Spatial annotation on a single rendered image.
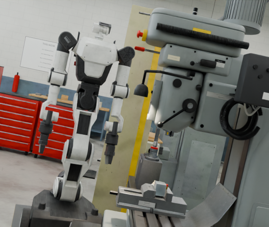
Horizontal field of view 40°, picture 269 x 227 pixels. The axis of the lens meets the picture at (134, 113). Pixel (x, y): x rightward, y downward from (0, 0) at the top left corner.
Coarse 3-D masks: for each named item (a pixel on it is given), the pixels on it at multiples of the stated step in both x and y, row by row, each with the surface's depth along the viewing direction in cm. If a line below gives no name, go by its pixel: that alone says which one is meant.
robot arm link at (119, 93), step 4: (116, 88) 257; (120, 88) 258; (124, 88) 259; (112, 92) 257; (116, 92) 257; (120, 92) 258; (124, 92) 258; (116, 96) 261; (120, 96) 260; (124, 96) 260; (116, 100) 260; (120, 100) 260; (112, 104) 261; (116, 104) 259; (120, 104) 260; (112, 108) 260; (116, 108) 259; (120, 108) 260; (120, 112) 260
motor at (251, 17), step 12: (228, 0) 188; (240, 0) 182; (252, 0) 180; (264, 0) 182; (228, 12) 186; (240, 12) 181; (252, 12) 181; (264, 12) 185; (240, 24) 181; (252, 24) 181
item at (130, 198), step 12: (120, 192) 180; (132, 192) 185; (168, 192) 183; (120, 204) 179; (132, 204) 181; (144, 204) 181; (156, 204) 182; (168, 204) 182; (180, 204) 183; (180, 216) 182
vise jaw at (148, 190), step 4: (144, 184) 192; (148, 184) 192; (144, 188) 185; (148, 188) 183; (152, 188) 185; (144, 192) 181; (148, 192) 181; (152, 192) 181; (144, 196) 181; (148, 196) 181; (152, 196) 181
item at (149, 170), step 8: (144, 160) 218; (152, 160) 219; (160, 160) 226; (144, 168) 218; (152, 168) 218; (160, 168) 218; (136, 176) 236; (144, 176) 218; (152, 176) 218; (136, 184) 225
